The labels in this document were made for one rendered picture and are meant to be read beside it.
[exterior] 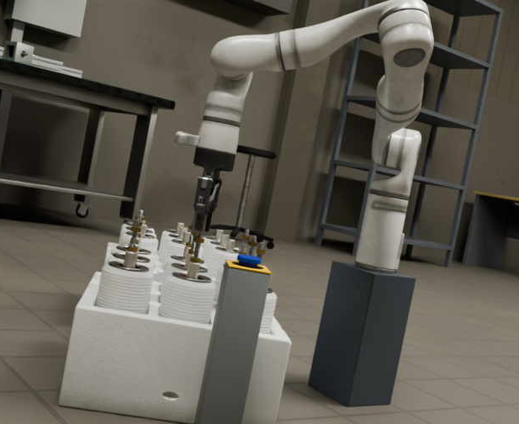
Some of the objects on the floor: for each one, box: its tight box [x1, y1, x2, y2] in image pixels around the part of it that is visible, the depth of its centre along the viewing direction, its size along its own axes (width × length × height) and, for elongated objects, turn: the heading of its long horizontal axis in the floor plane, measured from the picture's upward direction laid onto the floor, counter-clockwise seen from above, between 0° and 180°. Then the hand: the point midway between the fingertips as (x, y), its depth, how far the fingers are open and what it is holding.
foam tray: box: [58, 272, 291, 424], centre depth 150 cm, size 39×39×18 cm
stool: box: [210, 145, 277, 249], centre depth 483 cm, size 52×49×62 cm
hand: (202, 225), depth 137 cm, fingers open, 6 cm apart
